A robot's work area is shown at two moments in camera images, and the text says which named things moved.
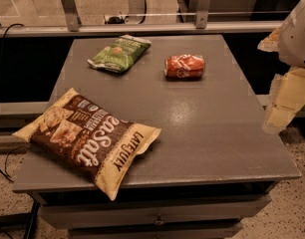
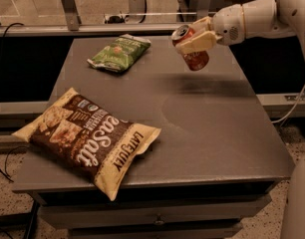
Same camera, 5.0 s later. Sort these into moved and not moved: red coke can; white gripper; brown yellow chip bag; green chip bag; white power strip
Moved: red coke can; white gripper
Not moved: green chip bag; brown yellow chip bag; white power strip
